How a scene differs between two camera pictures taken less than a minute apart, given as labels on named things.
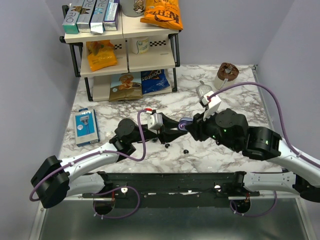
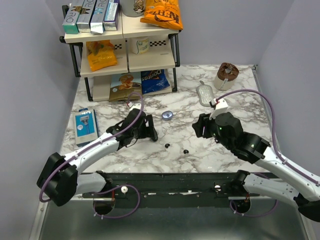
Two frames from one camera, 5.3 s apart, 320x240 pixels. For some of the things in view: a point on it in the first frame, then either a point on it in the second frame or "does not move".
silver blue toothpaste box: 97,25 does not move
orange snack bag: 101,54 does not move
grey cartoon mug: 133,8 does not move
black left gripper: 165,136 -> 146,132
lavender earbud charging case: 183,121 -> 167,115
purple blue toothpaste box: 111,16 does not move
